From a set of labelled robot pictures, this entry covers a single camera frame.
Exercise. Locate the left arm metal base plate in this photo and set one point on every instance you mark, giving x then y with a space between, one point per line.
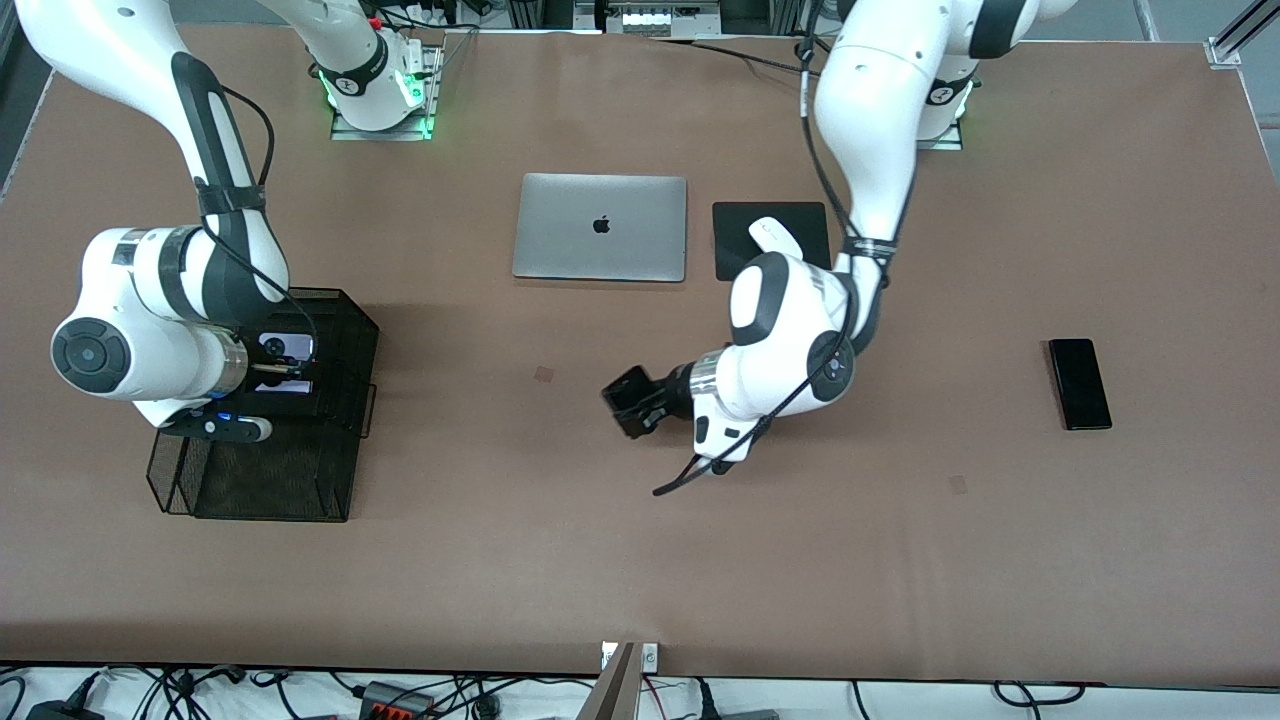
945 144

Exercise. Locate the power strip with plugs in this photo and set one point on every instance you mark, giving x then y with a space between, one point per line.
440 12

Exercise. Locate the black power adapter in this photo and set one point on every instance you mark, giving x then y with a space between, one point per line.
60 712

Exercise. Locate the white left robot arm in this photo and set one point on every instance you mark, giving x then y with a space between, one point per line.
870 120

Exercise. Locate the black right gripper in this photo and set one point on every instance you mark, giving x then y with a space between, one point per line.
262 366

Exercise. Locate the long black smartphone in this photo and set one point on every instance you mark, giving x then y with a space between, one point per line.
1080 385

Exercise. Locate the grey power strip white sockets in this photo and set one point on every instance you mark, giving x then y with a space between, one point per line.
655 18

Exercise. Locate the small silver bracket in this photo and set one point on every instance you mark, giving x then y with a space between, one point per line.
650 656
608 656

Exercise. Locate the black mouse pad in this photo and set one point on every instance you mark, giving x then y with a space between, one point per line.
735 225

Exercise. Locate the grey metal pole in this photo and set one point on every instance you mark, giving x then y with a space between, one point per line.
1148 20

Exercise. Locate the aluminium corner frame profile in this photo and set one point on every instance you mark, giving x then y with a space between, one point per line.
1225 50

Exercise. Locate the black power strip red switches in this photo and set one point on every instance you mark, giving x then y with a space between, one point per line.
395 700

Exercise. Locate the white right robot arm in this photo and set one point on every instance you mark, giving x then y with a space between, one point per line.
110 270

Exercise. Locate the silver closed laptop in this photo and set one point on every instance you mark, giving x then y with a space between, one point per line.
580 230

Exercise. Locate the black mesh two-tier tray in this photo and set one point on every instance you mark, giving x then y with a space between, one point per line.
300 480

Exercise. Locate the grey metal camera post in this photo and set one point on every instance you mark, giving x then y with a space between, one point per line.
610 690

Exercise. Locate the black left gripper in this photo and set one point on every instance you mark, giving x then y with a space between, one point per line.
671 392

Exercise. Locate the white computer mouse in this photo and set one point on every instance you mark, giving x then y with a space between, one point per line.
772 235

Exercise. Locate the lavender flip phone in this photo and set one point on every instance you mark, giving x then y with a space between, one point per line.
300 345

